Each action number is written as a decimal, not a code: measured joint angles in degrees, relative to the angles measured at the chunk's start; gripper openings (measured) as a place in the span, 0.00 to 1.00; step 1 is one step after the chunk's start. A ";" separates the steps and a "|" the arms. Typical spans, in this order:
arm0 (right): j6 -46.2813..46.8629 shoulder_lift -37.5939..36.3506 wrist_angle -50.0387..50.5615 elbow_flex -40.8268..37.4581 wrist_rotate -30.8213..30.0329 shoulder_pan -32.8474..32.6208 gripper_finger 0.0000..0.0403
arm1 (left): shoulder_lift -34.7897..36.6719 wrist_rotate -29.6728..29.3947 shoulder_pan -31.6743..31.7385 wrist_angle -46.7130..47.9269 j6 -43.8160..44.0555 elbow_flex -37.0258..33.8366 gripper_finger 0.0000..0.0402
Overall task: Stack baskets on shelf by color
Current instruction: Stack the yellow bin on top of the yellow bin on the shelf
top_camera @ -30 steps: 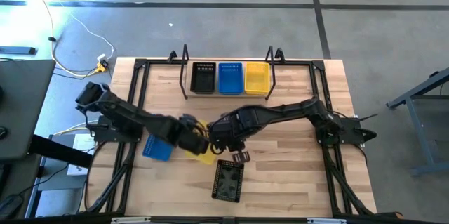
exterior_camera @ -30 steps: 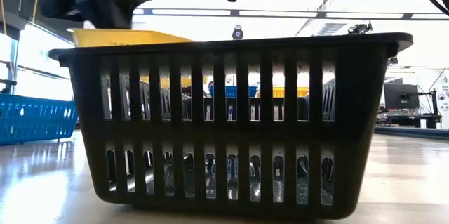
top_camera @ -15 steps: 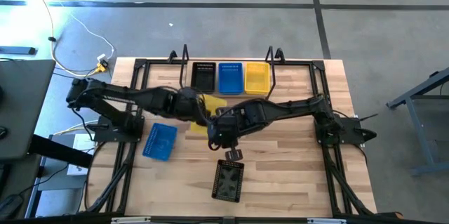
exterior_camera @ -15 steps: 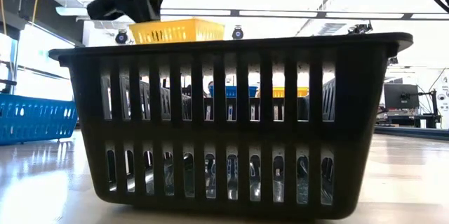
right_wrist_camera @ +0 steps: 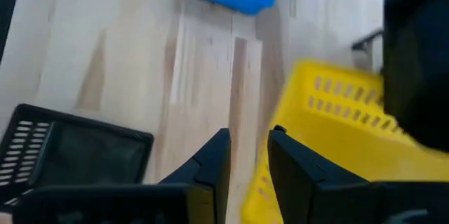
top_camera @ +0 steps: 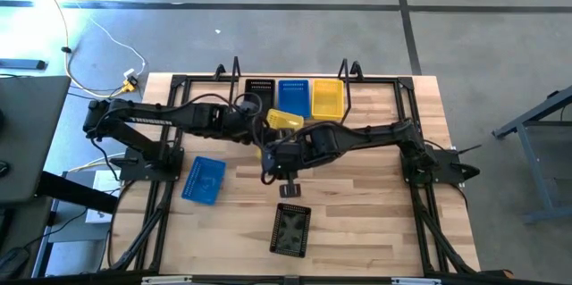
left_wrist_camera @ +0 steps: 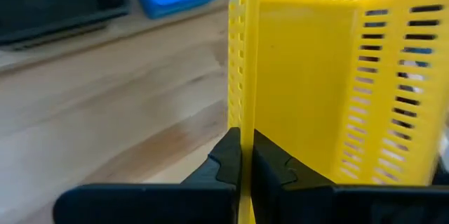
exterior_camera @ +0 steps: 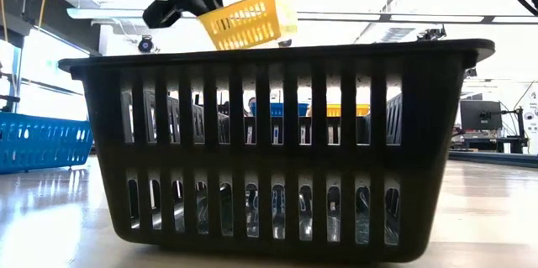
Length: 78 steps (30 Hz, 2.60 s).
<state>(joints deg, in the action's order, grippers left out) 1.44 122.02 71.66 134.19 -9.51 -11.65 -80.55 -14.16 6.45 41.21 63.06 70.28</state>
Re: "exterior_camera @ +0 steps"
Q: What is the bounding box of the black aluminium rig frame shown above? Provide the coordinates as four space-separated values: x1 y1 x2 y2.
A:
446 149 538 170

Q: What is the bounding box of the black computer monitor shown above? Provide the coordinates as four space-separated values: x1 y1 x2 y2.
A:
459 99 504 132

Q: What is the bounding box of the blue slotted plastic basket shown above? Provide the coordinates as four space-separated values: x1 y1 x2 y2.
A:
0 111 94 176
250 102 310 118

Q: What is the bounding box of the yellow slotted plastic basket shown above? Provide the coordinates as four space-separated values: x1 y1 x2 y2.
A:
197 0 298 52
325 103 372 118

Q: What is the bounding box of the black ceiling-mounted device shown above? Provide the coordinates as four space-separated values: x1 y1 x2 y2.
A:
415 25 448 43

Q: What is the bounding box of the white printed board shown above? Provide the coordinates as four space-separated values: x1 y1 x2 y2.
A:
525 86 538 155

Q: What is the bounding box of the black slotted plastic basket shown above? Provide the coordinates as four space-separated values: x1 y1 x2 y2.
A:
58 38 496 264

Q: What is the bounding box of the dark cluttered desk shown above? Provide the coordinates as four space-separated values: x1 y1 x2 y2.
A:
448 129 530 154

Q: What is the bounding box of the teal vertical post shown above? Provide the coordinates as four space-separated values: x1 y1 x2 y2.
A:
9 44 24 113

